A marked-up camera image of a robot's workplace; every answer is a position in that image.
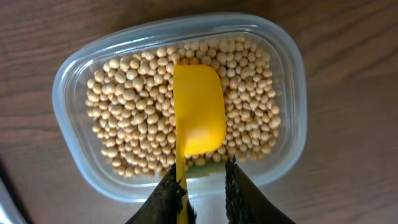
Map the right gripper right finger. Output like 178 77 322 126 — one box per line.
225 157 295 224

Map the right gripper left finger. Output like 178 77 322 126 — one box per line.
126 164 197 224

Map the yellow measuring scoop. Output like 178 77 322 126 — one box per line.
173 65 226 223

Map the white digital kitchen scale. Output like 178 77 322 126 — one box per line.
0 181 27 224

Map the soybeans pile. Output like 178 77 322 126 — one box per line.
85 37 282 178

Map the clear plastic container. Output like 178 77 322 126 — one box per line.
52 13 307 202

